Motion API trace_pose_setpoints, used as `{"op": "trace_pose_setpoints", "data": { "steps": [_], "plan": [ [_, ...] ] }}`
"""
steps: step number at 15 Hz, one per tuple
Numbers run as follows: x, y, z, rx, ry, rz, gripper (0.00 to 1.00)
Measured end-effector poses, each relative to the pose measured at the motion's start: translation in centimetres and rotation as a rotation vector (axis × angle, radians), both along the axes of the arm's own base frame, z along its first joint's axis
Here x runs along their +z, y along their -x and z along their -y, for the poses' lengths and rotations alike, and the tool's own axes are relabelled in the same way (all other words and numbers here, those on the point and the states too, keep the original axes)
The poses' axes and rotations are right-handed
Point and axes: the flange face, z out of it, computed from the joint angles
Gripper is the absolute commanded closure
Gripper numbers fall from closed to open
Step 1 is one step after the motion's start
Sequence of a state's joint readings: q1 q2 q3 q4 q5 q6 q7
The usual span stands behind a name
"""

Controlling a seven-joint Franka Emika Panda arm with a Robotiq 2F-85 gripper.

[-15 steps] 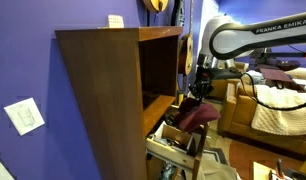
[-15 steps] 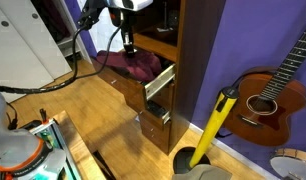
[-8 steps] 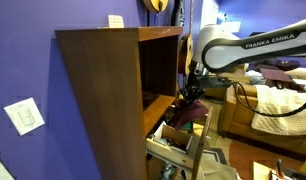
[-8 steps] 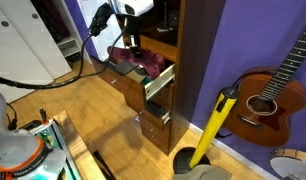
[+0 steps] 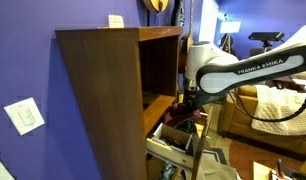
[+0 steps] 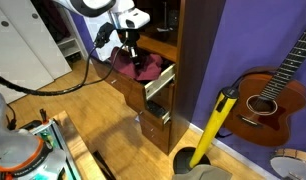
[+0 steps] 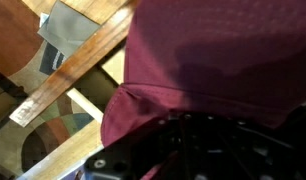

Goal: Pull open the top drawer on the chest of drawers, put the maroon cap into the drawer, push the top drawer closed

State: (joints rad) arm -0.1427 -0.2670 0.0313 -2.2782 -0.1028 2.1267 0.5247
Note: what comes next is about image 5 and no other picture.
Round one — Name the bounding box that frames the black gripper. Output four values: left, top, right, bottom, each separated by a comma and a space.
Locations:
180, 84, 202, 115

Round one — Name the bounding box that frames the maroon baseball cap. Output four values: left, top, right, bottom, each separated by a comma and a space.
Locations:
163, 100, 209, 129

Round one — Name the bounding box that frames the wooden drawer holding mixed clutter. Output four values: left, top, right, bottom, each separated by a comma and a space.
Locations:
145, 105, 215, 180

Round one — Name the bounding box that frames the wooden drawer with shiny contents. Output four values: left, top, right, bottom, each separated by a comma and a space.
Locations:
146, 154, 186, 180

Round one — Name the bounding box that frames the dark wooden chest of drawers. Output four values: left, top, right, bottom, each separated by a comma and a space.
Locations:
54, 25, 184, 180

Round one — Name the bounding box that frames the dark maroon pillow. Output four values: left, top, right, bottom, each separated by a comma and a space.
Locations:
271, 75, 297, 90

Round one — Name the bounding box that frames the small yellow object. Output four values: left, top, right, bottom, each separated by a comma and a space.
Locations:
177, 89, 185, 105

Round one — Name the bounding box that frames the tan leather sofa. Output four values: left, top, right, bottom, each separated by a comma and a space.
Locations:
217, 83, 306, 158

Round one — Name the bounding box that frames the dark mat with white stripes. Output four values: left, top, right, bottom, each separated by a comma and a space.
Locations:
197, 147, 228, 165

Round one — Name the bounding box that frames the grey folded cloth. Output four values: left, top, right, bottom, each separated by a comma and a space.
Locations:
189, 156, 242, 180

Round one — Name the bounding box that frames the white board panel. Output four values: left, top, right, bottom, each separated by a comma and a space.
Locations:
195, 0, 221, 44

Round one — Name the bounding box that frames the black hanging instrument bag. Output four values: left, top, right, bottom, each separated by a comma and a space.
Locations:
170, 0, 186, 28

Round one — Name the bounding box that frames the light wooden robot table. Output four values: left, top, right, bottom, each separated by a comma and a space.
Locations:
252, 150, 306, 180

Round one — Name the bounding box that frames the wall-hung brown guitar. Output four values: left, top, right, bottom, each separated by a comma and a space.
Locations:
177, 0, 195, 76

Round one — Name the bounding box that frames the black camera on tripod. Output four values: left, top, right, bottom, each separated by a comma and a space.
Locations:
248, 31, 286, 54

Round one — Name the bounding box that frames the small wall-hung ukulele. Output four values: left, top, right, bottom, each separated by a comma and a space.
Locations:
142, 0, 170, 14

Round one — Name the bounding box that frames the white wall light switch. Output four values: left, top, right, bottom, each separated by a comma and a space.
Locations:
2, 97, 46, 137

